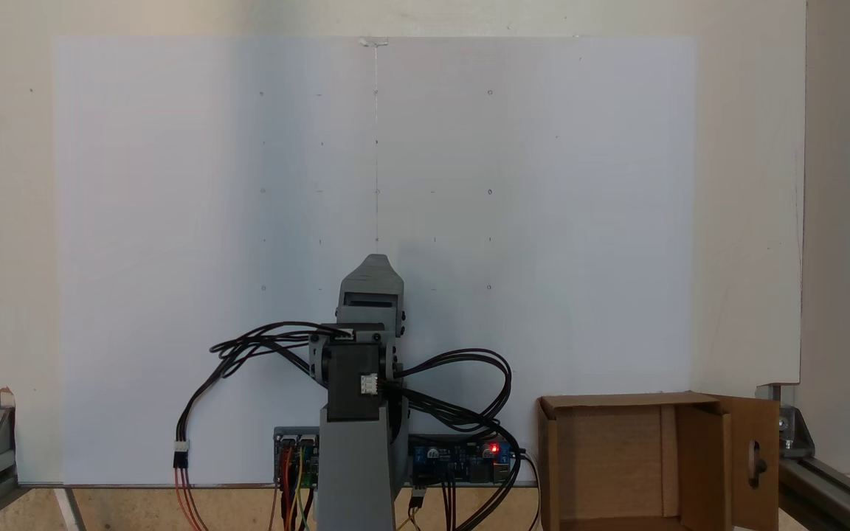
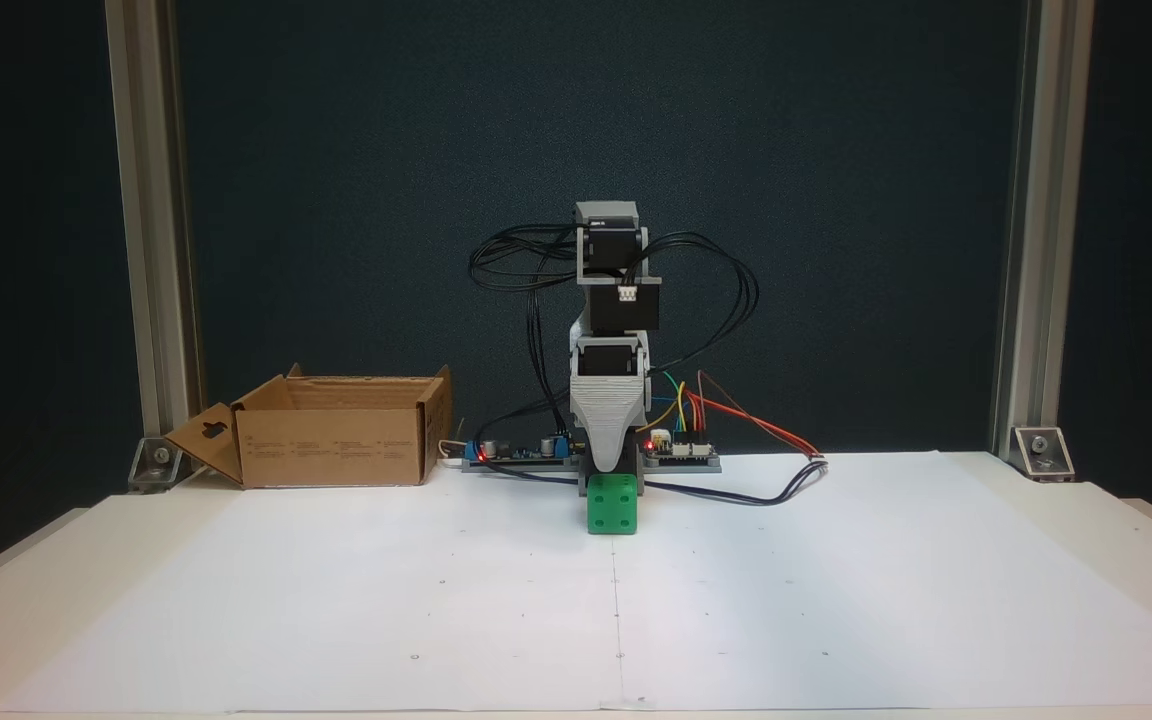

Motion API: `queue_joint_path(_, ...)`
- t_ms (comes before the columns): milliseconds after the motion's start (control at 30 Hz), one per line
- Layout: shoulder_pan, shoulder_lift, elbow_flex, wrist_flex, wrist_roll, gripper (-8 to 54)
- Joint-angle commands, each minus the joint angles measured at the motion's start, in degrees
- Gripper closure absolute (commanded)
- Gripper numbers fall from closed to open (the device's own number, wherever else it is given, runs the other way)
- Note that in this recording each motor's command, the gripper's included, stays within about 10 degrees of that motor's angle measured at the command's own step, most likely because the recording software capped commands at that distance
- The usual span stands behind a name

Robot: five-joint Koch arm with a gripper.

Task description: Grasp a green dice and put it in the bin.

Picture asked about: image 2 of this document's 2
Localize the brown cardboard box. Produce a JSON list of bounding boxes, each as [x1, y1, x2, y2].
[[163, 364, 455, 491]]

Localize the orange and red wires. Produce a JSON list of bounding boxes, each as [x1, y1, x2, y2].
[[686, 369, 824, 462]]

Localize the aluminium profile post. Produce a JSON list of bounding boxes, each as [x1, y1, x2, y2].
[[103, 0, 206, 443], [990, 0, 1098, 461]]

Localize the green dice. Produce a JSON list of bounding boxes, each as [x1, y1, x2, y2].
[[586, 472, 639, 537]]

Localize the large white paper sheet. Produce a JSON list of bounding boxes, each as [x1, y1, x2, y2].
[[0, 449, 1152, 714]]

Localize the black looped gripper cable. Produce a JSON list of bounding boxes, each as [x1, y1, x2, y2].
[[636, 231, 761, 373]]

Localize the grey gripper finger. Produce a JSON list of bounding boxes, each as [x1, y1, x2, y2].
[[571, 377, 650, 474]]

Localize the aluminium corner bracket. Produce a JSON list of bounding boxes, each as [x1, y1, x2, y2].
[[1010, 424, 1078, 484], [127, 435, 188, 494]]

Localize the circuit board with jumper pins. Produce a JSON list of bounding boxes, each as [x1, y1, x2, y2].
[[640, 427, 723, 474]]

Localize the black looped cable bundle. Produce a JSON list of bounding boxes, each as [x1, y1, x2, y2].
[[468, 223, 585, 446]]

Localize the black cable with white connector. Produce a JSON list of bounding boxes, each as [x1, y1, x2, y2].
[[481, 452, 830, 508]]

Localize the blue circuit board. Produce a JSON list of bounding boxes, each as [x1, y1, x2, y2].
[[462, 431, 583, 472]]

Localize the coloured jumper wires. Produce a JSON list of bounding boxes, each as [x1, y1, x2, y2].
[[635, 371, 713, 443]]

